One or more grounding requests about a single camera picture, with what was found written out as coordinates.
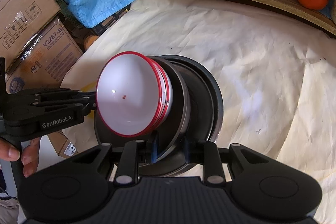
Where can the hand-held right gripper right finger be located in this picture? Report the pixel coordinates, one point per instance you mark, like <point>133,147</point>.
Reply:
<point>187,150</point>

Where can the white cloth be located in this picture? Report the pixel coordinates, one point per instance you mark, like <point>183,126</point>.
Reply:
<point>262,82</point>

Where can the white bowl red rim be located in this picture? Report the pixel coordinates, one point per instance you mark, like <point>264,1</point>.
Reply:
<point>169,98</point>
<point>159,72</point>
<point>126,82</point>

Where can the orange wooden piece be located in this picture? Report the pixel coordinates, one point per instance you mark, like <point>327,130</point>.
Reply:
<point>91,41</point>

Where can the cardboard box black symbols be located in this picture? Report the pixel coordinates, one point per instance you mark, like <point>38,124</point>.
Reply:
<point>23,3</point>

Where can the beige cloth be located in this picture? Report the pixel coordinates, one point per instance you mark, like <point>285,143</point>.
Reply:
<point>8,211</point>

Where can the black plastic crate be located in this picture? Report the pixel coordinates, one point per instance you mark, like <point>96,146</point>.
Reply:
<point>115,19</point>

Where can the small cardboard box white label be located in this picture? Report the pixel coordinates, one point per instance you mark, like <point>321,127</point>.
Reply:
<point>61,145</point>

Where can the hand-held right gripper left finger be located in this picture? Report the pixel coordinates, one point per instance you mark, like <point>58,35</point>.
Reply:
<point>155,148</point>

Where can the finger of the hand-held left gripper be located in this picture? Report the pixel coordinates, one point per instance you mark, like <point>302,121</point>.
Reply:
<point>65,108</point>
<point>52,94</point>

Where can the cardboard box blue print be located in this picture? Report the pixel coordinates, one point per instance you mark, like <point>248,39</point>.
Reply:
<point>52,56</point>

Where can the person's left hand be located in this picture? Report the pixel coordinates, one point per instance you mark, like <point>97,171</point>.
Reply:
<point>31,155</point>

